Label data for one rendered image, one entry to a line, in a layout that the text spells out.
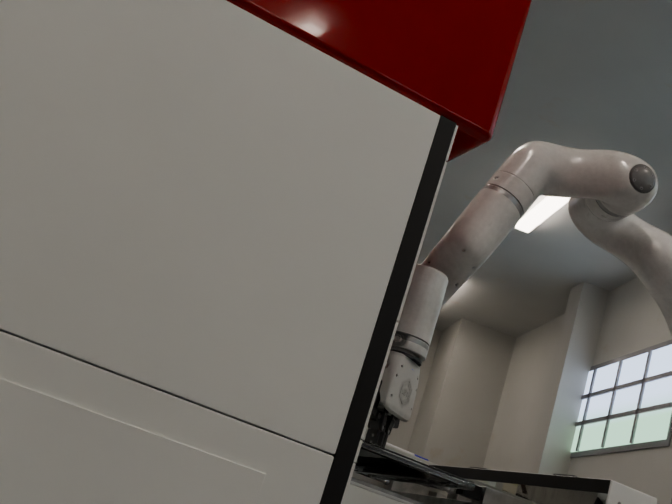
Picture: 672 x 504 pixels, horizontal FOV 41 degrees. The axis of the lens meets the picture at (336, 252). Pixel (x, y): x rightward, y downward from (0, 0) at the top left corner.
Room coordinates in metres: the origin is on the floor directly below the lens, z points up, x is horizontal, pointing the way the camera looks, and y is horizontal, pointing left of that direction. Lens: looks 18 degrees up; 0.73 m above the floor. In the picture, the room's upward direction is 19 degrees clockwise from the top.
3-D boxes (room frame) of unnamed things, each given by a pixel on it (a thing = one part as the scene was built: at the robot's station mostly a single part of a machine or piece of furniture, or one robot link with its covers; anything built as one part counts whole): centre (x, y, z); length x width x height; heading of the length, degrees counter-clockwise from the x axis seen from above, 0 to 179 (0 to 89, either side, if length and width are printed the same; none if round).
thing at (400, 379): (1.52, -0.16, 1.03); 0.10 x 0.07 x 0.11; 145
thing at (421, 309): (1.52, -0.16, 1.17); 0.09 x 0.08 x 0.13; 2
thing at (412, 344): (1.52, -0.16, 1.09); 0.09 x 0.08 x 0.03; 145
